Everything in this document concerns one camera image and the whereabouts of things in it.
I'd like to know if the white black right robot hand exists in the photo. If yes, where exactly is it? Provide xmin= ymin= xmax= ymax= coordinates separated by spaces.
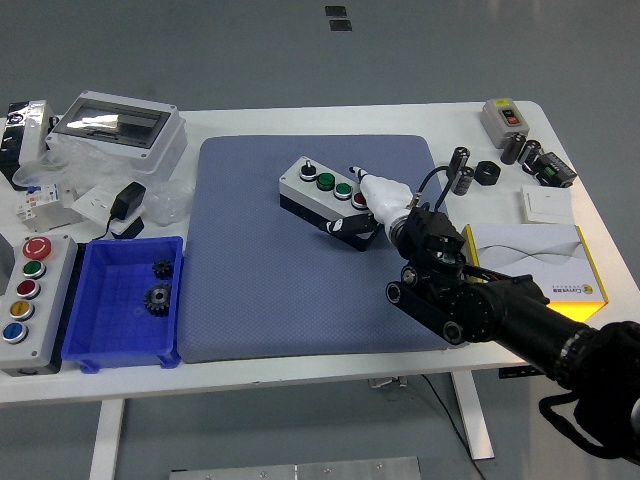
xmin=322 ymin=165 xmax=416 ymax=242

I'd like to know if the grey four-control button box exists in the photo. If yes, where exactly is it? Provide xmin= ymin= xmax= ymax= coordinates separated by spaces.
xmin=278 ymin=155 xmax=381 ymax=253

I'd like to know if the grey five-button control box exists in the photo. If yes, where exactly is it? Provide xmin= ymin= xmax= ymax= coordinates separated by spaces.
xmin=0 ymin=233 xmax=79 ymax=377

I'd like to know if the black cylindrical capacitor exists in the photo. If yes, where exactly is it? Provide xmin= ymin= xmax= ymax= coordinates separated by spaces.
xmin=451 ymin=166 xmax=476 ymax=196
xmin=517 ymin=139 xmax=542 ymax=167
xmin=500 ymin=131 xmax=527 ymax=165
xmin=446 ymin=146 xmax=471 ymax=180

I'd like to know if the blue-grey table mat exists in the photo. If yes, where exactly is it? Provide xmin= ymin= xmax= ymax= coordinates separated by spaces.
xmin=177 ymin=133 xmax=476 ymax=364

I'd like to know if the white yellow cardboard box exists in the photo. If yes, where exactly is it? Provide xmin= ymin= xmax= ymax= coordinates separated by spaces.
xmin=460 ymin=223 xmax=610 ymax=322

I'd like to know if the black module with green terminal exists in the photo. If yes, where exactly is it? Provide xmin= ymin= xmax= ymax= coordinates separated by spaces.
xmin=522 ymin=151 xmax=578 ymax=190

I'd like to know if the white table leg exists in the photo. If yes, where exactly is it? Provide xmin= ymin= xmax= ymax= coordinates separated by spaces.
xmin=88 ymin=398 xmax=126 ymax=480
xmin=449 ymin=370 xmax=496 ymax=461

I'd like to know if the large black bevel gear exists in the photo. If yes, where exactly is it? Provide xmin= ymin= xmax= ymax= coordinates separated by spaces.
xmin=142 ymin=282 xmax=174 ymax=317

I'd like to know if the black power adapter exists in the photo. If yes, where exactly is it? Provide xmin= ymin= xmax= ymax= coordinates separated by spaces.
xmin=109 ymin=181 xmax=148 ymax=221

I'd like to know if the black white plug block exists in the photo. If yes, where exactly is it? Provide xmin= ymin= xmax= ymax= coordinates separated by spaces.
xmin=108 ymin=215 xmax=146 ymax=240

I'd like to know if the blue plastic bin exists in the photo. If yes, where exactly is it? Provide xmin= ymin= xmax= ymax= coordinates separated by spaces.
xmin=60 ymin=235 xmax=185 ymax=374

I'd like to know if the clear plastic bag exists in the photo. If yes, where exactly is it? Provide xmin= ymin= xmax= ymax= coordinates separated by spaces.
xmin=12 ymin=134 xmax=196 ymax=227

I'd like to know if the white circuit breaker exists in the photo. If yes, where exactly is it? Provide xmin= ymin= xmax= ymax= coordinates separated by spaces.
xmin=14 ymin=181 xmax=84 ymax=233

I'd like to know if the black hexagonal ring nut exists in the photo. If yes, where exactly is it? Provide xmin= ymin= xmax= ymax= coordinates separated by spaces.
xmin=473 ymin=160 xmax=502 ymax=187

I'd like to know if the grey red-black switch box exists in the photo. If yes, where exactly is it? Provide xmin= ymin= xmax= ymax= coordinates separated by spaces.
xmin=480 ymin=98 xmax=531 ymax=150

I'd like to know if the white wall switch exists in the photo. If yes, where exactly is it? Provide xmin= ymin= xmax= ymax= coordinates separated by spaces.
xmin=520 ymin=184 xmax=573 ymax=224

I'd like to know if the black cable under table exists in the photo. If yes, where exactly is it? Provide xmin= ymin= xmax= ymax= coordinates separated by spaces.
xmin=419 ymin=373 xmax=489 ymax=480

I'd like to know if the grey enclosure with clear lid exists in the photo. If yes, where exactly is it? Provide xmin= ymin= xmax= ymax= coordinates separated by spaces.
xmin=45 ymin=90 xmax=188 ymax=175

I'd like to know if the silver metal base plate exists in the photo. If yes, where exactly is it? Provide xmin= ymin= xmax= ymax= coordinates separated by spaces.
xmin=168 ymin=455 xmax=421 ymax=480

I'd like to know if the white wall socket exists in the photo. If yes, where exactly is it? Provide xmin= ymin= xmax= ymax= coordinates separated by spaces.
xmin=71 ymin=185 xmax=119 ymax=224

